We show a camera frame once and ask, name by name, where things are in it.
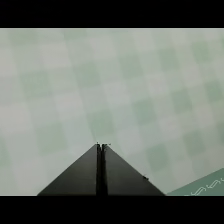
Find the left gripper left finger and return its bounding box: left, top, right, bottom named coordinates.
left=36, top=142, right=103, bottom=197

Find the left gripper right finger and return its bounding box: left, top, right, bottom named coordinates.
left=101, top=143, right=166, bottom=197

